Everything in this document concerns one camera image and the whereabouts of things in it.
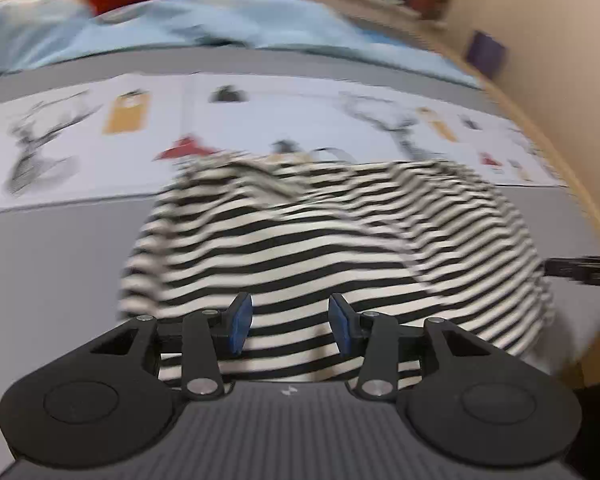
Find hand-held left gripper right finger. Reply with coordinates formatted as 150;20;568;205
328;293;491;401

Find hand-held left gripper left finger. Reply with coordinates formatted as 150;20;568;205
87;291;254;402

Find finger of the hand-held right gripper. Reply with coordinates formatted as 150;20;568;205
542;255;600;291

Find black white striped shirt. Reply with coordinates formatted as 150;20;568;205
116;149;556;383

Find purple box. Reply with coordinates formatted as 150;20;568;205
467;30;508;80

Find light blue bed sheet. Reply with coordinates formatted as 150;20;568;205
0;0;483;92

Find wooden bed frame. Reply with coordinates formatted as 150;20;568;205
430;25;600;261

